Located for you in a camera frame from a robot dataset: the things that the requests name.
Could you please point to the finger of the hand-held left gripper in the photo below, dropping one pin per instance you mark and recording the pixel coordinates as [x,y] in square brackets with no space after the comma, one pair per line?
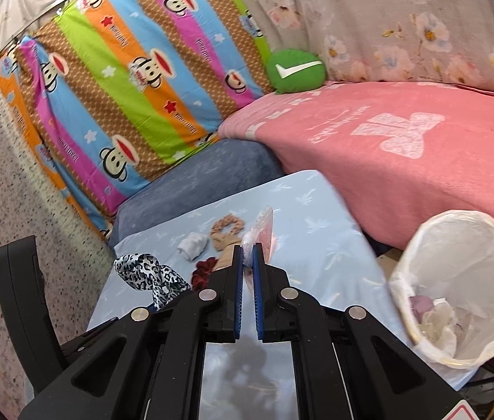
[87,339]

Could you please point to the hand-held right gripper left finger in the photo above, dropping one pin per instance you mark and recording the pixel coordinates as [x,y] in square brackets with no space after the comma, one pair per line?
[238,280]

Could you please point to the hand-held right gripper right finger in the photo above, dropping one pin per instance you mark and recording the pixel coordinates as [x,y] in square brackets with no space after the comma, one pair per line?
[258,280]

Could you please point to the dark red scrunchie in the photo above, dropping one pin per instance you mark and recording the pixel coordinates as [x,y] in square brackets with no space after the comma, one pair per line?
[201,273]

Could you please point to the pink packet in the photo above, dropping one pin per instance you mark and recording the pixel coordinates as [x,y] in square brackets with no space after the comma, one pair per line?
[264,236]

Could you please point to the brown scrunchie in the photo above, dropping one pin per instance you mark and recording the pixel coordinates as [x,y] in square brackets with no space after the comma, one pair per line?
[218,227]

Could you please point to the white sock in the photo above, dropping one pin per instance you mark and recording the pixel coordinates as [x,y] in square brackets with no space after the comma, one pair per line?
[192,247]

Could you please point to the leopard print scrunchie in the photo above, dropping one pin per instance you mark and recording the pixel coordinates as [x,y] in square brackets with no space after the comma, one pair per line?
[142,273]

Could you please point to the purple cloth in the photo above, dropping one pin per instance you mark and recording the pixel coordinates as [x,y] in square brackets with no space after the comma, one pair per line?
[420,304]

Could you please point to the bin with white plastic liner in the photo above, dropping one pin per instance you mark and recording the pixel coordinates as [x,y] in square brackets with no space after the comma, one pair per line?
[470,262]

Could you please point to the blue grey sofa cushion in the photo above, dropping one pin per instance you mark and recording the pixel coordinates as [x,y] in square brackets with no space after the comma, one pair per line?
[194,175]

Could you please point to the speckled white cloth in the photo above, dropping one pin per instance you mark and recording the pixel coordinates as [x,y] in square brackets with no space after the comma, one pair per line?
[10,162]

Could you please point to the pink blanket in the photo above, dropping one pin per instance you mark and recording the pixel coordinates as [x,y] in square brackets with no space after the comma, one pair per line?
[404,175]

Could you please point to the green round cushion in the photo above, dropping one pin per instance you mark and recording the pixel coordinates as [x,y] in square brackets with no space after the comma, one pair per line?
[286,83]

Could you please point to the striped monkey print sheet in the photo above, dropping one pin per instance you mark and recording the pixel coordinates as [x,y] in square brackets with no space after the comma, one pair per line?
[120,96]

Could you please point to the grey floral sheet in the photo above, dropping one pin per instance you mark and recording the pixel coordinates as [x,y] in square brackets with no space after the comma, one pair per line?
[382,17]

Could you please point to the white hanging cloth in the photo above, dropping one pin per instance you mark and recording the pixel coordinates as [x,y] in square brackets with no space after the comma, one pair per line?
[45,0]

